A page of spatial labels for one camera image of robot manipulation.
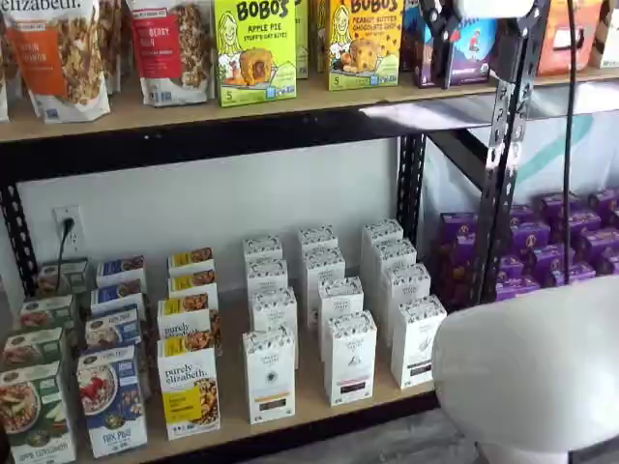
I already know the yellow snack box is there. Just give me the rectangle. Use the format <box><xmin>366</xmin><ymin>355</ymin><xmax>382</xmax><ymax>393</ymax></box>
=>
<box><xmin>310</xmin><ymin>0</ymin><xmax>333</xmax><ymax>74</ymax></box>

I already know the white box dark strip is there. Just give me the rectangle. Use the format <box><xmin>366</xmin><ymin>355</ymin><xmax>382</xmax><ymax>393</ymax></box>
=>
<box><xmin>390</xmin><ymin>294</ymin><xmax>449</xmax><ymax>391</ymax></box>
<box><xmin>361</xmin><ymin>218</ymin><xmax>405</xmax><ymax>265</ymax></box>
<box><xmin>383</xmin><ymin>263</ymin><xmax>431</xmax><ymax>347</ymax></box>
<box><xmin>371</xmin><ymin>238</ymin><xmax>418</xmax><ymax>291</ymax></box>

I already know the green oatmeal box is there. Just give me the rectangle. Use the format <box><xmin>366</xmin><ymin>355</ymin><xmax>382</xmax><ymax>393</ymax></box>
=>
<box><xmin>36</xmin><ymin>258</ymin><xmax>91</xmax><ymax>297</ymax></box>
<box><xmin>2</xmin><ymin>327</ymin><xmax>69</xmax><ymax>372</ymax></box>
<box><xmin>18</xmin><ymin>293</ymin><xmax>78</xmax><ymax>334</ymax></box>
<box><xmin>0</xmin><ymin>361</ymin><xmax>77</xmax><ymax>463</ymax></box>

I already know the white wall outlet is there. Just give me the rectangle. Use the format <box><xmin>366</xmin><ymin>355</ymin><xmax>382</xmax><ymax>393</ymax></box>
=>
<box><xmin>51</xmin><ymin>205</ymin><xmax>87</xmax><ymax>253</ymax></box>

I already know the blue oatmeal box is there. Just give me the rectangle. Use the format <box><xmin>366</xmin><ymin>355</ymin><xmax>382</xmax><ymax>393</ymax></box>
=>
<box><xmin>90</xmin><ymin>278</ymin><xmax>147</xmax><ymax>315</ymax></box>
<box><xmin>84</xmin><ymin>304</ymin><xmax>145</xmax><ymax>352</ymax></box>
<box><xmin>75</xmin><ymin>345</ymin><xmax>149</xmax><ymax>459</ymax></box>
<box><xmin>95</xmin><ymin>255</ymin><xmax>147</xmax><ymax>287</ymax></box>

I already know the green Bobo's apple pie box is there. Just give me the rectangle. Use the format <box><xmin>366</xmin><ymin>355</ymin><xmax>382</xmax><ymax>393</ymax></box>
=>
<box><xmin>214</xmin><ymin>0</ymin><xmax>299</xmax><ymax>108</ymax></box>

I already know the green snack box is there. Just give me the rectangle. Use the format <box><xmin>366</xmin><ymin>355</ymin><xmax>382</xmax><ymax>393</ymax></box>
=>
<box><xmin>293</xmin><ymin>0</ymin><xmax>310</xmax><ymax>81</ymax></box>

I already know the white snack box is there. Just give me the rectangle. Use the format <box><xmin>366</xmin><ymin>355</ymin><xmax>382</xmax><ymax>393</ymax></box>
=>
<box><xmin>589</xmin><ymin>0</ymin><xmax>619</xmax><ymax>70</ymax></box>

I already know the white granola pouch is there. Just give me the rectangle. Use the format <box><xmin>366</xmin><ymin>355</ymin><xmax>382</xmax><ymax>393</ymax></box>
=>
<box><xmin>0</xmin><ymin>9</ymin><xmax>11</xmax><ymax>122</ymax></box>
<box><xmin>98</xmin><ymin>0</ymin><xmax>123</xmax><ymax>97</ymax></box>

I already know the red label granola pouch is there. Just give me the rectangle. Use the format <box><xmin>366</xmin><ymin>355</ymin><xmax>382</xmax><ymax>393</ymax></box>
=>
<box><xmin>126</xmin><ymin>0</ymin><xmax>216</xmax><ymax>107</ymax></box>

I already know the white box pink strip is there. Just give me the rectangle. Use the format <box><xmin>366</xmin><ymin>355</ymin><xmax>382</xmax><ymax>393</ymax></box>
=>
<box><xmin>317</xmin><ymin>276</ymin><xmax>365</xmax><ymax>363</ymax></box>
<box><xmin>298</xmin><ymin>225</ymin><xmax>339</xmax><ymax>257</ymax></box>
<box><xmin>303</xmin><ymin>246</ymin><xmax>347</xmax><ymax>330</ymax></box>
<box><xmin>323</xmin><ymin>310</ymin><xmax>378</xmax><ymax>407</ymax></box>

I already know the orange snack box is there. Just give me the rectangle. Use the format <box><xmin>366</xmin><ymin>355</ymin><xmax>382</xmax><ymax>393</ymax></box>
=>
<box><xmin>537</xmin><ymin>0</ymin><xmax>605</xmax><ymax>77</ymax></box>

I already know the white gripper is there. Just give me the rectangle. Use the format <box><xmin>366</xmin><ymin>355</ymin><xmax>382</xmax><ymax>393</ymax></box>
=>
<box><xmin>419</xmin><ymin>0</ymin><xmax>552</xmax><ymax>91</ymax></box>

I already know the purple Zbar box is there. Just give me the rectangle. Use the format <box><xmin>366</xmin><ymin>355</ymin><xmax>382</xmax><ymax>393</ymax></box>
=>
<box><xmin>402</xmin><ymin>0</ymin><xmax>502</xmax><ymax>89</ymax></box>

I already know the yellow Bobo's peanut butter box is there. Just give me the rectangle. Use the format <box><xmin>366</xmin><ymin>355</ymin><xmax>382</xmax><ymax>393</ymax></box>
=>
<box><xmin>327</xmin><ymin>0</ymin><xmax>405</xmax><ymax>92</ymax></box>

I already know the black metal shelving rack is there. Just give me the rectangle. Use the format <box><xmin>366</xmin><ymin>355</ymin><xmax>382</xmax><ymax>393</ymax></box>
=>
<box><xmin>0</xmin><ymin>96</ymin><xmax>489</xmax><ymax>464</ymax></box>

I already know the black plug with cord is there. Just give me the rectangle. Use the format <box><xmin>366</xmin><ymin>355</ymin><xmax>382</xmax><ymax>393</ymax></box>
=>
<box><xmin>55</xmin><ymin>217</ymin><xmax>77</xmax><ymax>294</ymax></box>

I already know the yellow label granola box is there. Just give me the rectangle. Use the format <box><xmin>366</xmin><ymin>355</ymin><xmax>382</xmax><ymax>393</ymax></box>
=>
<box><xmin>167</xmin><ymin>270</ymin><xmax>220</xmax><ymax>300</ymax></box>
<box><xmin>157</xmin><ymin>331</ymin><xmax>222</xmax><ymax>441</ymax></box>
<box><xmin>167</xmin><ymin>246</ymin><xmax>216</xmax><ymax>276</ymax></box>
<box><xmin>157</xmin><ymin>293</ymin><xmax>222</xmax><ymax>342</ymax></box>

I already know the orange label granola pouch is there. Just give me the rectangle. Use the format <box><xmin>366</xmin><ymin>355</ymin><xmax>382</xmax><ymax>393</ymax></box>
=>
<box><xmin>2</xmin><ymin>0</ymin><xmax>111</xmax><ymax>125</ymax></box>

